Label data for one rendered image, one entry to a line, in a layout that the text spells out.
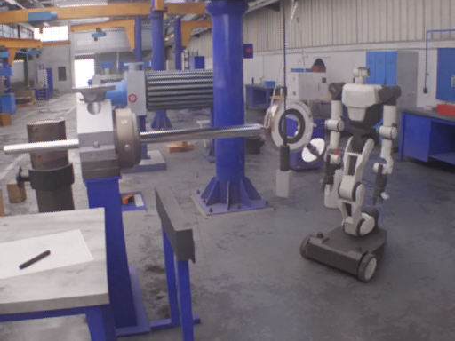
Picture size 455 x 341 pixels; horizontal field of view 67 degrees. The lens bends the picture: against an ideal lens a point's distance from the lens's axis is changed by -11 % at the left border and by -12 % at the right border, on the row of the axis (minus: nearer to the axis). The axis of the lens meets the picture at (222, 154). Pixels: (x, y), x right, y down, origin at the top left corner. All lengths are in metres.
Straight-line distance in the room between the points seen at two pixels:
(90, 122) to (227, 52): 2.13
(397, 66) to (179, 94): 3.69
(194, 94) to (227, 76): 2.01
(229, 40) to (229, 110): 0.71
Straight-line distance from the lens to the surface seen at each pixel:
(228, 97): 3.95
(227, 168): 4.08
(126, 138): 2.15
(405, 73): 7.05
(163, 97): 5.81
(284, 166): 1.74
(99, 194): 2.04
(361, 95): 2.76
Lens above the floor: 1.50
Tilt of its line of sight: 13 degrees down
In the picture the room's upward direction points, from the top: 1 degrees counter-clockwise
